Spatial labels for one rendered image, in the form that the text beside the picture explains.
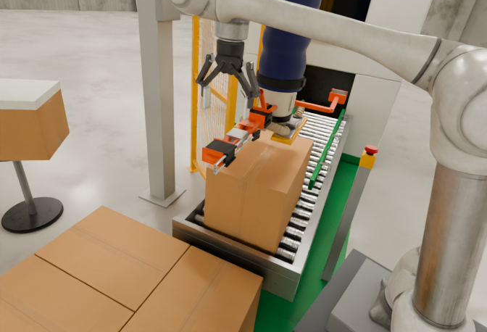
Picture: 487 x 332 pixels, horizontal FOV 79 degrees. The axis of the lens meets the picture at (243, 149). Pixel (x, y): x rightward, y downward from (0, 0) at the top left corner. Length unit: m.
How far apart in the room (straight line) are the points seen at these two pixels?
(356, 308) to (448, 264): 0.49
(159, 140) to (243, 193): 1.17
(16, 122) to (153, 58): 0.90
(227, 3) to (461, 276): 0.69
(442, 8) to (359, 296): 11.06
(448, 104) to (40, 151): 2.11
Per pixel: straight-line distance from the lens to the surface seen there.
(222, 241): 1.53
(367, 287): 1.22
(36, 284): 1.60
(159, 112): 2.29
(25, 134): 2.21
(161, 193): 2.69
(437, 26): 11.81
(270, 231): 1.46
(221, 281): 1.46
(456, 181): 0.62
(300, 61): 1.35
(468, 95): 0.52
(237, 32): 0.80
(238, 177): 1.35
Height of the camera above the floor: 1.71
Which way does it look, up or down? 29 degrees down
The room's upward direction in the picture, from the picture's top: 6 degrees clockwise
